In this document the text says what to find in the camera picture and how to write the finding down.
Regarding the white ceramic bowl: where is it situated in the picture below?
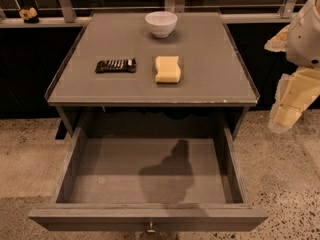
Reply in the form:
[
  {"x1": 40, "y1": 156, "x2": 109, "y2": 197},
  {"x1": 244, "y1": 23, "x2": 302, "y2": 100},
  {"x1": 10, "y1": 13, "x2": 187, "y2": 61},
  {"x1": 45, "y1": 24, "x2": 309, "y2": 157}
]
[{"x1": 145, "y1": 11, "x2": 178, "y2": 38}]

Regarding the black snack bar wrapper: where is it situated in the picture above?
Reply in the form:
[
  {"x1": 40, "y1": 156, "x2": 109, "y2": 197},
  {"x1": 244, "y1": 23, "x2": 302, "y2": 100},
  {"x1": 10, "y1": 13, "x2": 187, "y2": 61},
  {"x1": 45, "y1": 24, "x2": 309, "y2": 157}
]
[{"x1": 95, "y1": 59, "x2": 137, "y2": 73}]

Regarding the grey cabinet table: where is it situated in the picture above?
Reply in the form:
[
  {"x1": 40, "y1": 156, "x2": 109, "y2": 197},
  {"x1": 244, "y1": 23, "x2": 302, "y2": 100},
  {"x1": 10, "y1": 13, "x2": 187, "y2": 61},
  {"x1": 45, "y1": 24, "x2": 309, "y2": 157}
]
[{"x1": 46, "y1": 13, "x2": 259, "y2": 132}]

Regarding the yellow black object on ledge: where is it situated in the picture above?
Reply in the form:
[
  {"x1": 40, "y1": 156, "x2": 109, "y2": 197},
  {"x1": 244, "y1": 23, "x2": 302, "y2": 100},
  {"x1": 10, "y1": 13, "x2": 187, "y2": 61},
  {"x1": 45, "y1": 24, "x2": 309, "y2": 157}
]
[{"x1": 19, "y1": 6, "x2": 39, "y2": 23}]

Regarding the yellow sponge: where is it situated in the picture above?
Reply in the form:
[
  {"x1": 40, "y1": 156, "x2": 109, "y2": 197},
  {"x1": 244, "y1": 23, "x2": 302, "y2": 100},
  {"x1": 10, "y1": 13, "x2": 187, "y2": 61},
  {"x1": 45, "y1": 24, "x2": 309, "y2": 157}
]
[{"x1": 155, "y1": 56, "x2": 181, "y2": 83}]

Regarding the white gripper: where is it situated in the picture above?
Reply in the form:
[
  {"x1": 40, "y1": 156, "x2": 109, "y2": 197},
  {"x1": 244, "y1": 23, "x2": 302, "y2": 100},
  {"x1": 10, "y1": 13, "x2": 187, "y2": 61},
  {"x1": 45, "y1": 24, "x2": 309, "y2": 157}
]
[{"x1": 264, "y1": 0, "x2": 320, "y2": 134}]

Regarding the metal drawer knob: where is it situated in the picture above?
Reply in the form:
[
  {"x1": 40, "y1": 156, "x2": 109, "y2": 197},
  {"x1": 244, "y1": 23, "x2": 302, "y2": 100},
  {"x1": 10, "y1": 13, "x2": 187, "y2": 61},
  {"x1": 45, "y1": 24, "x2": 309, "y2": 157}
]
[{"x1": 146, "y1": 220, "x2": 156, "y2": 235}]

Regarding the open grey top drawer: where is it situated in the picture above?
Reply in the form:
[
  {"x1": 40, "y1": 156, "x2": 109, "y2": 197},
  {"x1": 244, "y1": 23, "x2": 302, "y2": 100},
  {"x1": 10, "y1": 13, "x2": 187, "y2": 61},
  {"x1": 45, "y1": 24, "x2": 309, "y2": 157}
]
[{"x1": 29, "y1": 128, "x2": 268, "y2": 233}]

